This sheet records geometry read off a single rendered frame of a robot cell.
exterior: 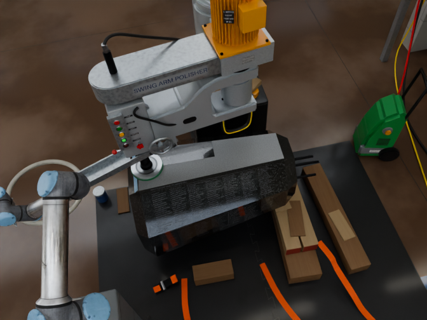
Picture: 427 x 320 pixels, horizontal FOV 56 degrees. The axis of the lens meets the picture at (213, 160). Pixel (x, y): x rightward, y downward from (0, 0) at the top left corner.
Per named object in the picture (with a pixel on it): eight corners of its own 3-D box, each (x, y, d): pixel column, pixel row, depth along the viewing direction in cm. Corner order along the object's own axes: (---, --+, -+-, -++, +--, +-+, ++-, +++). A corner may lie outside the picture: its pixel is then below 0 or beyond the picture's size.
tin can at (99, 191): (107, 203, 350) (102, 195, 340) (96, 202, 351) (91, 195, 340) (109, 193, 356) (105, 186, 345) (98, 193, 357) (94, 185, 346)
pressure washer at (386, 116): (388, 131, 379) (422, 61, 307) (396, 162, 359) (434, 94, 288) (351, 131, 382) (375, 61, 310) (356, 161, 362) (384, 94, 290)
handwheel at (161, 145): (171, 139, 246) (167, 124, 234) (175, 151, 240) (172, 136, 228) (147, 146, 244) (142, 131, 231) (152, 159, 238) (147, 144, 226)
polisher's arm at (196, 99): (244, 101, 269) (244, 42, 229) (258, 125, 257) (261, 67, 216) (140, 134, 258) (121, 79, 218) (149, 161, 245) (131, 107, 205)
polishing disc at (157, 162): (134, 152, 277) (134, 152, 276) (164, 153, 275) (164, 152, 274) (128, 178, 265) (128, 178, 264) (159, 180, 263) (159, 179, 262)
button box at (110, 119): (133, 143, 232) (121, 111, 209) (134, 147, 231) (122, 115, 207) (119, 148, 231) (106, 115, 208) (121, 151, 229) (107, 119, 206)
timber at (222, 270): (196, 286, 304) (194, 280, 295) (193, 270, 311) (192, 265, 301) (234, 279, 306) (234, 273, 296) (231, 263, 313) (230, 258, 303)
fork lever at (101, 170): (171, 123, 260) (168, 119, 256) (180, 145, 250) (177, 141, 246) (80, 171, 265) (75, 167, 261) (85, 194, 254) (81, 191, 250)
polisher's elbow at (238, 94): (218, 87, 252) (216, 63, 236) (248, 83, 253) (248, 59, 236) (223, 109, 241) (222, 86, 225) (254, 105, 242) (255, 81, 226)
